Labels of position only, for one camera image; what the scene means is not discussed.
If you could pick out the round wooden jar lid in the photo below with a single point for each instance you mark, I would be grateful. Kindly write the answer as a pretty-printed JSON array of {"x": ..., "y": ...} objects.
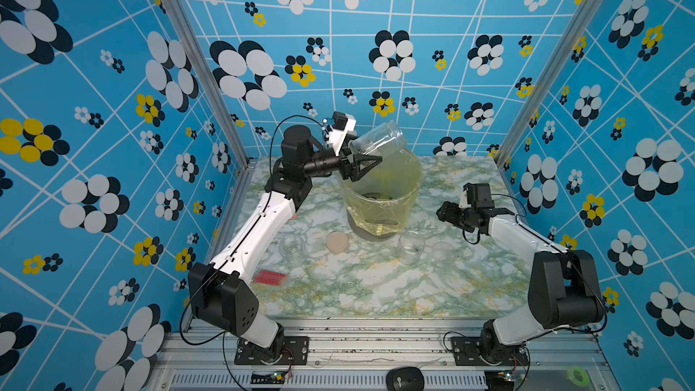
[{"x": 337, "y": 242}]

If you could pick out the green tape roll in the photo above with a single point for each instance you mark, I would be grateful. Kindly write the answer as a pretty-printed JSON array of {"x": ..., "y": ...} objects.
[{"x": 578, "y": 377}]

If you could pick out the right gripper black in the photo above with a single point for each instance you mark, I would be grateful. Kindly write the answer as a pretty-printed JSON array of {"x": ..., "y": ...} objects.
[{"x": 447, "y": 213}]

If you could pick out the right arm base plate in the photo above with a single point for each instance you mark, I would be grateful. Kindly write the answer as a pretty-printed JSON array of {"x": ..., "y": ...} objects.
[{"x": 473, "y": 352}]

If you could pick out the small red packet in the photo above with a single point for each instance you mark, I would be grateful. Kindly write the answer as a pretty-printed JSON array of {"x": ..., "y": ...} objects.
[{"x": 270, "y": 278}]

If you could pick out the left circuit board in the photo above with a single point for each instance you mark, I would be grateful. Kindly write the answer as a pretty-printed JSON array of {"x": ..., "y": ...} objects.
[{"x": 275, "y": 378}]

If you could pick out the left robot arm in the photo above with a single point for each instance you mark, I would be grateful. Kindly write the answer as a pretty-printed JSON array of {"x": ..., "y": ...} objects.
[{"x": 220, "y": 292}]

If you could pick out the clear plastic tea jar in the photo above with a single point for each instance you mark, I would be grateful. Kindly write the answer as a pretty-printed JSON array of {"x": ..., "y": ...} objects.
[{"x": 410, "y": 247}]

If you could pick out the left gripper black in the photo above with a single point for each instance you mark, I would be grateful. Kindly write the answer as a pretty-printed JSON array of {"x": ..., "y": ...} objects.
[{"x": 351, "y": 171}]

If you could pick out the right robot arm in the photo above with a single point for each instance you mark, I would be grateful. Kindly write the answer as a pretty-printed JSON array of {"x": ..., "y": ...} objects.
[{"x": 563, "y": 290}]

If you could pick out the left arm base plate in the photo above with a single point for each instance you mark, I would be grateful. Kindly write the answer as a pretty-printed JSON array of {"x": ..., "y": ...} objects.
[{"x": 292, "y": 350}]

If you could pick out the jar with wooden lid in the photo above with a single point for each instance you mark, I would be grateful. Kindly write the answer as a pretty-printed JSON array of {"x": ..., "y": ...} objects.
[
  {"x": 384, "y": 141},
  {"x": 292, "y": 248}
]

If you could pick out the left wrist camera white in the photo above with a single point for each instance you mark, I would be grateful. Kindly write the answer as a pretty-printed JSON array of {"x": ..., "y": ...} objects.
[{"x": 338, "y": 129}]

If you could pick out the right circuit board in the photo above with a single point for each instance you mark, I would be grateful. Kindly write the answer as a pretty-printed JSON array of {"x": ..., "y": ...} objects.
[{"x": 499, "y": 381}]

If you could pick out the circuit board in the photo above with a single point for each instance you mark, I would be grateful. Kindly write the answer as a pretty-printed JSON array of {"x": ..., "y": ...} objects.
[
  {"x": 499, "y": 381},
  {"x": 275, "y": 378}
]

